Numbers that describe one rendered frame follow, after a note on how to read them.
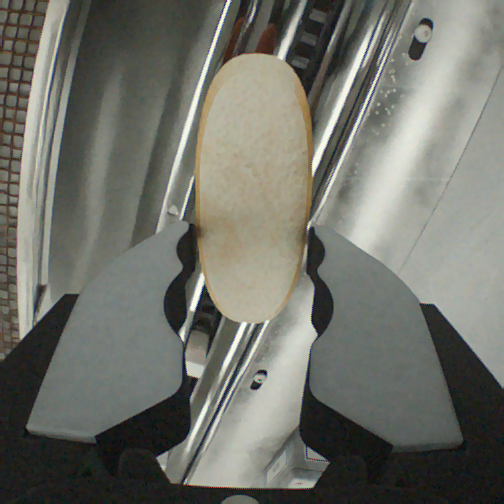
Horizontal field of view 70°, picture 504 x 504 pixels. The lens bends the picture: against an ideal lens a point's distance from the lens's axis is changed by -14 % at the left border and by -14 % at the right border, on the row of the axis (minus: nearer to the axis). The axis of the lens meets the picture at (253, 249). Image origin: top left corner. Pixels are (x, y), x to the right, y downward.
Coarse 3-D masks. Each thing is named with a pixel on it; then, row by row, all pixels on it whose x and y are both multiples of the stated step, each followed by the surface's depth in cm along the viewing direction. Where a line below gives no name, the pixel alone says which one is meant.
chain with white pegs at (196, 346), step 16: (336, 0) 17; (304, 16) 17; (320, 16) 17; (304, 32) 18; (320, 32) 18; (320, 48) 18; (288, 64) 18; (304, 64) 19; (304, 80) 19; (208, 304) 26; (208, 320) 27; (192, 336) 26; (208, 336) 27; (192, 352) 25; (192, 368) 25; (160, 464) 31
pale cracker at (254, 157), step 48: (240, 96) 11; (288, 96) 11; (240, 144) 12; (288, 144) 12; (240, 192) 13; (288, 192) 13; (240, 240) 14; (288, 240) 14; (240, 288) 15; (288, 288) 15
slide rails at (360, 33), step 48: (288, 0) 16; (384, 0) 16; (240, 48) 17; (336, 48) 17; (336, 96) 18; (336, 144) 20; (192, 192) 21; (192, 288) 24; (240, 336) 26; (192, 432) 32
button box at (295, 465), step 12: (288, 444) 31; (300, 444) 30; (276, 456) 32; (288, 456) 30; (300, 456) 29; (312, 456) 30; (276, 468) 31; (288, 468) 29; (300, 468) 28; (312, 468) 29; (324, 468) 29; (264, 480) 33; (276, 480) 30; (288, 480) 28; (300, 480) 27; (312, 480) 28
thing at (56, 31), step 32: (32, 0) 12; (64, 0) 13; (64, 32) 13; (0, 64) 14; (64, 64) 14; (32, 96) 14; (0, 128) 15; (32, 128) 15; (32, 160) 16; (0, 192) 17; (32, 192) 17; (32, 224) 16; (32, 256) 17; (0, 288) 20; (32, 288) 18; (0, 320) 21; (32, 320) 19
